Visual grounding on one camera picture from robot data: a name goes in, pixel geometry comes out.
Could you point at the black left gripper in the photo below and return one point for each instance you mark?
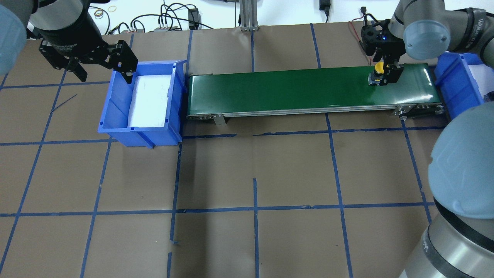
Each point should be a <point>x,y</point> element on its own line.
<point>70,31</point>

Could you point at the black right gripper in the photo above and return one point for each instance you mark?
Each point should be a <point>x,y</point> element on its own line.
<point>387,45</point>

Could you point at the yellow push button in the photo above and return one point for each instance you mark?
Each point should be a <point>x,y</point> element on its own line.
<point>379,66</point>

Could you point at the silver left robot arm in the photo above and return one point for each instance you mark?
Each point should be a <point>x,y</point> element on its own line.
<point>17,14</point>

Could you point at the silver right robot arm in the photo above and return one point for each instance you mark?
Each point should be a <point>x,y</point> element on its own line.
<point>458,243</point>

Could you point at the green conveyor belt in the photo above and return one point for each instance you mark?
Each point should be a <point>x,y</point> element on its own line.
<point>324,90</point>

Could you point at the white foam bin liner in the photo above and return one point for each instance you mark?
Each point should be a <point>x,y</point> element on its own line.
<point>149,101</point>

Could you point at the blue left plastic bin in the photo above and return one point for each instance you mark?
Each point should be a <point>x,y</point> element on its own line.
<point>114,116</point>

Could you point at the blue plastic bin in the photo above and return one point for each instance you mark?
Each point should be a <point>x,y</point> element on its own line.
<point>456,83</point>
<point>114,116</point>

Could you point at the blue right plastic bin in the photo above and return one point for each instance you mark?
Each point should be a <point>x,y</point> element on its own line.
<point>456,83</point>

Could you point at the white foam right liner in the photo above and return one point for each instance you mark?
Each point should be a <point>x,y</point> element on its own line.
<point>484,78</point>

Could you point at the aluminium frame post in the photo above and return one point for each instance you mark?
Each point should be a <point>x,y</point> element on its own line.
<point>248,15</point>

